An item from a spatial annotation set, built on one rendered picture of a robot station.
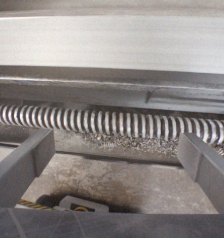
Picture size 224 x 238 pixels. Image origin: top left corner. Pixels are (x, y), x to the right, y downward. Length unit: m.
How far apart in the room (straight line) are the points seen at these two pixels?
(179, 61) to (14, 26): 0.19
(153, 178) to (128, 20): 0.93
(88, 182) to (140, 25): 0.97
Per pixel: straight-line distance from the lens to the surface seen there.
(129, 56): 0.19
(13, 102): 0.69
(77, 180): 1.09
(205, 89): 0.27
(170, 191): 1.07
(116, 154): 0.61
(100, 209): 0.98
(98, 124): 0.28
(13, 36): 0.24
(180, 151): 0.17
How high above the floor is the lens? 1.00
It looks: 80 degrees down
